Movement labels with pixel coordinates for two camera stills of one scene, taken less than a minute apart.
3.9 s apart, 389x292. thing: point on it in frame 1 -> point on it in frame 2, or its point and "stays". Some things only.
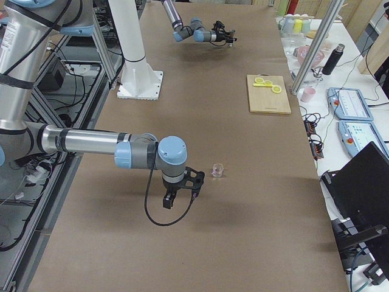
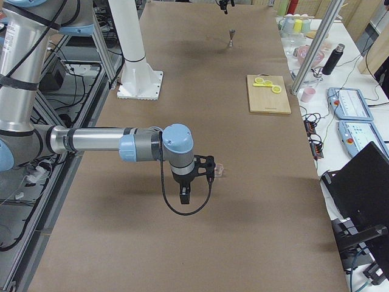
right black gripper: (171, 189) -> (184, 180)
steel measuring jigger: (231, 34) stays
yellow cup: (297, 25) stays
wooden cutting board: (262, 99) stays
